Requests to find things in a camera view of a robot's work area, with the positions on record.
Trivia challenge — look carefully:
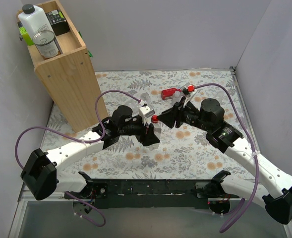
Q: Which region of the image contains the clear bottle with white cap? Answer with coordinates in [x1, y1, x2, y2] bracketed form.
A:
[124, 93, 151, 114]

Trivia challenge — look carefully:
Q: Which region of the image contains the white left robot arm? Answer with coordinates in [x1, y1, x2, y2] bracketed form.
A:
[20, 105, 160, 200]

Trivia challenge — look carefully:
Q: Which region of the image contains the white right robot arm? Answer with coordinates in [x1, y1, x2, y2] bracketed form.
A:
[157, 98, 292, 225]

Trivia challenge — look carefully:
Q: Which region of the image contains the small white bottle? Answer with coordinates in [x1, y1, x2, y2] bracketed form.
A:
[172, 91, 181, 104]

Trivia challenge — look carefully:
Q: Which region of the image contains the red rectangular box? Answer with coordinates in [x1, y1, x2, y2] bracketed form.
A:
[161, 88, 184, 100]

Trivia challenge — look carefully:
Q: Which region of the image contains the floral patterned table mat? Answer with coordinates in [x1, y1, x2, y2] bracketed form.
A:
[33, 69, 253, 180]

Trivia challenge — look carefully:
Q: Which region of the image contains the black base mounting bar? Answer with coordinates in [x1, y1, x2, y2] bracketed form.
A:
[64, 179, 226, 209]

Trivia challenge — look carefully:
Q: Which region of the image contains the wooden shelf box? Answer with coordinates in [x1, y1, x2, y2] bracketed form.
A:
[28, 0, 108, 132]

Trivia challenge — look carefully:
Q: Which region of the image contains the metal tin can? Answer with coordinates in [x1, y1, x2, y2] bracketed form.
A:
[32, 30, 61, 60]

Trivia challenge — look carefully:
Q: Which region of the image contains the black electronic device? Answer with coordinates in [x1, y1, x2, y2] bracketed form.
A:
[46, 9, 70, 36]

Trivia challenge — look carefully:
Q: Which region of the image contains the green object behind shelf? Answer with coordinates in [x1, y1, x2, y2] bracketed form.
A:
[17, 21, 34, 46]

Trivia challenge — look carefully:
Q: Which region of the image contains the white jug with grey cap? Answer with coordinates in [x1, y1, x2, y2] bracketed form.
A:
[18, 4, 53, 39]

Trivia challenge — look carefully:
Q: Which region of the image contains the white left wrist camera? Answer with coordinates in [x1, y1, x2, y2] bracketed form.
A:
[138, 105, 155, 125]

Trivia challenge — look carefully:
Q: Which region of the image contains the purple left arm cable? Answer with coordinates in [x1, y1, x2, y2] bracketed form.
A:
[15, 89, 146, 228]

